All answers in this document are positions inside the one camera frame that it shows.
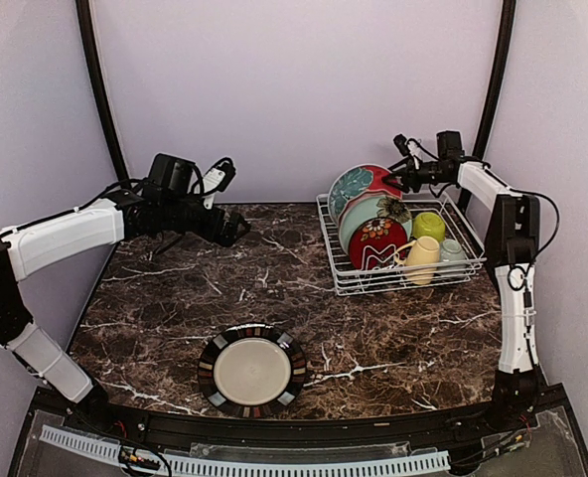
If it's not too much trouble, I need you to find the striped rim cream plate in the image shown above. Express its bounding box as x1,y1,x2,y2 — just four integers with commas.
197,323,307,419

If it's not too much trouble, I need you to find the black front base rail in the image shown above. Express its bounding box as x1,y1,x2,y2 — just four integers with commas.
30,382,568,451

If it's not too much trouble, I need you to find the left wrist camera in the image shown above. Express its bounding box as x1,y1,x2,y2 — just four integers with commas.
201,157,236,209

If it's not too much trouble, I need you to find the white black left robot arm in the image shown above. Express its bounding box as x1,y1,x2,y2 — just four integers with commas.
0,153,249,433

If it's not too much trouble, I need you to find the white slotted cable duct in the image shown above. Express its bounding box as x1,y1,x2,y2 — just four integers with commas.
40,425,450,476

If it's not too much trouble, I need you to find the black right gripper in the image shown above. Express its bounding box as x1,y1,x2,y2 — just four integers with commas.
383,157,451,193

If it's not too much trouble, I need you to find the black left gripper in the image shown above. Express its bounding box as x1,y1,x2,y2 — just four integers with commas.
163,192,251,247

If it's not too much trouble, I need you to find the right black frame post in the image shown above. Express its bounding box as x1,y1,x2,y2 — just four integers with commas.
456,0,517,210

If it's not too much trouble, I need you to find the small red flower plate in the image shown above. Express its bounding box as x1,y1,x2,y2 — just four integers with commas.
348,218,408,270

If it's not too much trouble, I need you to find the pink dotted bowl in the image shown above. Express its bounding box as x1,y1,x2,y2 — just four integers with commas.
337,190,400,225

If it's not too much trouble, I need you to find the lime green cup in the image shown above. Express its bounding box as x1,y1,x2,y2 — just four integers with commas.
412,212,446,242

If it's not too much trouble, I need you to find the white wire dish rack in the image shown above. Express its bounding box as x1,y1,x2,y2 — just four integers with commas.
316,193,486,296

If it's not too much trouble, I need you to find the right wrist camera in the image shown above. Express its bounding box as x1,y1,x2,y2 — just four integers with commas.
393,134,422,168

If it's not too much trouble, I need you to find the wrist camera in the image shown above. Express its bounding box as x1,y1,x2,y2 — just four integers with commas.
393,134,422,168
201,157,236,209

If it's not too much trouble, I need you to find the pale yellow mug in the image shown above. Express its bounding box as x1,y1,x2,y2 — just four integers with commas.
393,236,440,286

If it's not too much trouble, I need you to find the red teal flower plate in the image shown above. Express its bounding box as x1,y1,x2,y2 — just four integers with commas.
328,164,402,225

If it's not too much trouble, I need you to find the pale green glass cup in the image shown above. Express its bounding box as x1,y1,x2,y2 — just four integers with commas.
438,238,467,276

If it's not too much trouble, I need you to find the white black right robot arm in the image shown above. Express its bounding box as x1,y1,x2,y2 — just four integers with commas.
383,131,558,431

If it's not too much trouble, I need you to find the light teal flower plate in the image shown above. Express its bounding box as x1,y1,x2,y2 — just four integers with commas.
339,197,412,254

